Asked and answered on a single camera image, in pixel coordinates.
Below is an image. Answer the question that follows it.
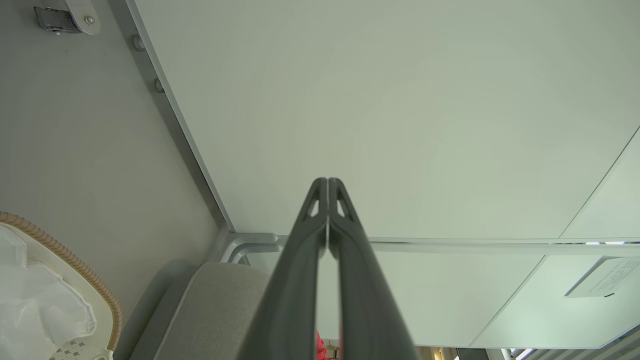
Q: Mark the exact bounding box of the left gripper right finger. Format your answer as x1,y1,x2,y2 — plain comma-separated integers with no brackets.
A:
328,177,421,360

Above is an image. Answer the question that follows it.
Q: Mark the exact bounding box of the grey fabric sofa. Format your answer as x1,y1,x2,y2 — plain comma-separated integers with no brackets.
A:
114,259,281,360

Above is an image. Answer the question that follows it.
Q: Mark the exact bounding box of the white paper wall label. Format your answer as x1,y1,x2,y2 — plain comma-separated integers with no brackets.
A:
564,256,640,299

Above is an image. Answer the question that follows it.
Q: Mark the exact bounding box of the thin white cloth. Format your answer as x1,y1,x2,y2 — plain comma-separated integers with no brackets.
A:
0,225,97,360

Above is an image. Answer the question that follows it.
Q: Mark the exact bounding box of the white basket with woven rim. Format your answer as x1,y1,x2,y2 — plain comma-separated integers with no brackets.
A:
0,211,124,360

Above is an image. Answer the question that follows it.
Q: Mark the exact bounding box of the grey metal floor bracket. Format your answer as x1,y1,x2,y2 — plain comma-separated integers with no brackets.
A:
33,0,102,36

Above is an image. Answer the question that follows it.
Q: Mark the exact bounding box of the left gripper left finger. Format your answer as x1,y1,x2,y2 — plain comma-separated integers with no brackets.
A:
235,177,328,360

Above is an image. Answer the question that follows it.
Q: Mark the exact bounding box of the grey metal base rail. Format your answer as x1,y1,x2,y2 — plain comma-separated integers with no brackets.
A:
107,0,237,237

